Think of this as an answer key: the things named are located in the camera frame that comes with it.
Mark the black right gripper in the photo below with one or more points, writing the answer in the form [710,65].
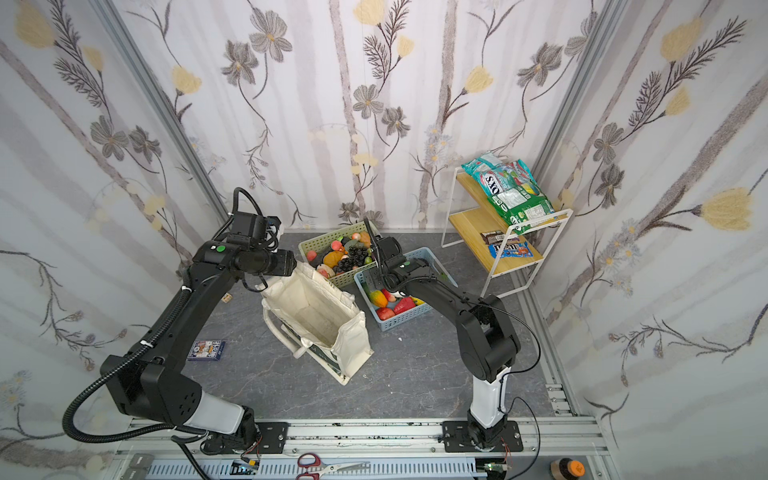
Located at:
[383,258]

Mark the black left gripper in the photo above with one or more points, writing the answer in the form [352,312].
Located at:
[288,263]

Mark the green orange toy mango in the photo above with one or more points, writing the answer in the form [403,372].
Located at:
[378,299]

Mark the cream canvas grocery bag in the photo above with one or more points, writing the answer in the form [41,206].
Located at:
[310,315]

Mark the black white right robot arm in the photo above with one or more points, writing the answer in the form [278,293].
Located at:
[488,342]

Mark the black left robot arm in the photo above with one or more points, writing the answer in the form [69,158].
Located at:
[153,387]

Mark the brown candy bag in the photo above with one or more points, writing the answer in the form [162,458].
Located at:
[496,237]

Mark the green snack bag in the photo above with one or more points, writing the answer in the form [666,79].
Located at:
[511,190]

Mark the black toy grapes bunch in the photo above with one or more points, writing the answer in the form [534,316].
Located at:
[355,258]

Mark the blue playing cards box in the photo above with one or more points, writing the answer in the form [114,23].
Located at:
[206,350]

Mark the white metal wooden shelf rack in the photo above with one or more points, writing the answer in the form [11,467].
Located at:
[468,227]

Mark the red handled scissors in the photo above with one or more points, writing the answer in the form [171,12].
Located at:
[312,467]

